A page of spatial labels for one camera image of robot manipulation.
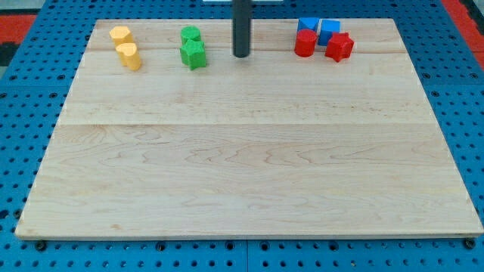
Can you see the red star block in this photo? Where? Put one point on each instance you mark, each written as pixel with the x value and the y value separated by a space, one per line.
pixel 339 46

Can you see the blue triangle block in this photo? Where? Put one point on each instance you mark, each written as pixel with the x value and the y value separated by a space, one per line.
pixel 311 23

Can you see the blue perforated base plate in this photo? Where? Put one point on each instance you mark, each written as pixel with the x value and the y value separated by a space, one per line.
pixel 36 83

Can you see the blue cube block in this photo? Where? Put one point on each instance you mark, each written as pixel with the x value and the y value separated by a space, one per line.
pixel 328 27

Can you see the green cylinder block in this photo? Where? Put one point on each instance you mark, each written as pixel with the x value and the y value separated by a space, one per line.
pixel 190 33

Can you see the light wooden board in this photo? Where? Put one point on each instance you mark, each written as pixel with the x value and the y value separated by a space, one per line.
pixel 272 146

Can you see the yellow hexagon block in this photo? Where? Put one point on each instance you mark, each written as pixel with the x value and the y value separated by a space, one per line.
pixel 120 35

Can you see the red cylinder block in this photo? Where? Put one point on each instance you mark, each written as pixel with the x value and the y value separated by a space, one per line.
pixel 305 42

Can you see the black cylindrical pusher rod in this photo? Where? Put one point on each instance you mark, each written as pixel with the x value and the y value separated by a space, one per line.
pixel 241 27

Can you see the yellow heart block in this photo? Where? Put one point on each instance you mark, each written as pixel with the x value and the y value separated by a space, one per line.
pixel 129 56

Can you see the green star block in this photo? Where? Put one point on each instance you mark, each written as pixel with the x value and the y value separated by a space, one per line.
pixel 193 54

